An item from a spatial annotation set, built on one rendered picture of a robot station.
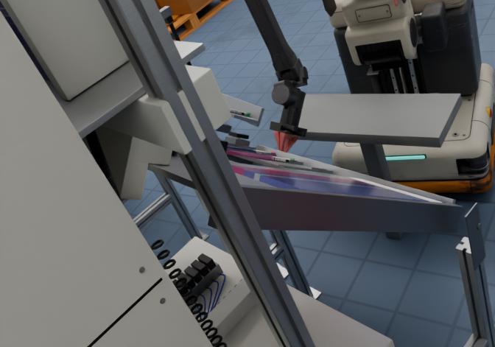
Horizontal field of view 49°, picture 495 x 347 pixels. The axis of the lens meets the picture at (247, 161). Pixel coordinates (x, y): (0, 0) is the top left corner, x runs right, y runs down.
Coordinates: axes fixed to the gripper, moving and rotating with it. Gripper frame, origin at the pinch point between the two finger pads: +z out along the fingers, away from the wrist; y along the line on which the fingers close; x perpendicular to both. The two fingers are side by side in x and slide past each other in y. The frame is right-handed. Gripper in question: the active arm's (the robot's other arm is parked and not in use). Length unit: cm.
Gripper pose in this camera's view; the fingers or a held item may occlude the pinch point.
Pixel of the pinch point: (282, 154)
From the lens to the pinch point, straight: 166.5
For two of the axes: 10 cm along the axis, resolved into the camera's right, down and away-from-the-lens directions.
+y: 6.5, 2.1, -7.3
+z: -2.2, 9.7, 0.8
